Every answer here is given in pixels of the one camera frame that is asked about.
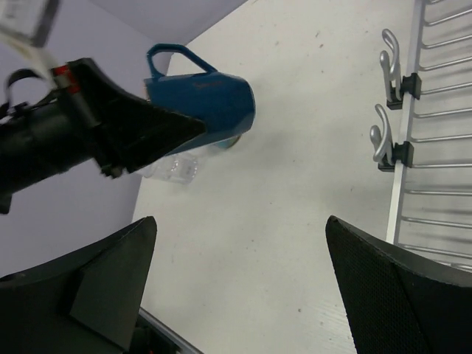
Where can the clear faceted glass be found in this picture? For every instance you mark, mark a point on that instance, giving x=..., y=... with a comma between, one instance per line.
x=179, y=168

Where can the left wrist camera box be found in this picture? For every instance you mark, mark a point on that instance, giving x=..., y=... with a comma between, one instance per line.
x=29, y=22

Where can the light blue butterfly mug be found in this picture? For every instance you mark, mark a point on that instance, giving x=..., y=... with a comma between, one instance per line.
x=227, y=143

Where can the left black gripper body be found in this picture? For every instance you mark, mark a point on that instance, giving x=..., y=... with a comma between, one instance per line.
x=39, y=141

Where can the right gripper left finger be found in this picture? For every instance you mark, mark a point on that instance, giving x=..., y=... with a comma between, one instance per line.
x=86, y=301

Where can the aluminium mounting rail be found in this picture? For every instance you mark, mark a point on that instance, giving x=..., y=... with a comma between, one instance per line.
x=164, y=336

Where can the silver metal dish rack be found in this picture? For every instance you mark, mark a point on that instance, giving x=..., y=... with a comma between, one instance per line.
x=424, y=139

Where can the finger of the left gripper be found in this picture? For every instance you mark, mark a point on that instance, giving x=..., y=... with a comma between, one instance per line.
x=126, y=133

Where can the dark blue faceted mug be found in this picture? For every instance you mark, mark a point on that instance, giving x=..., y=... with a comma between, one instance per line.
x=223, y=102

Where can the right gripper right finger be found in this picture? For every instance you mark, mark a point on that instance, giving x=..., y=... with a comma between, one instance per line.
x=397, y=301

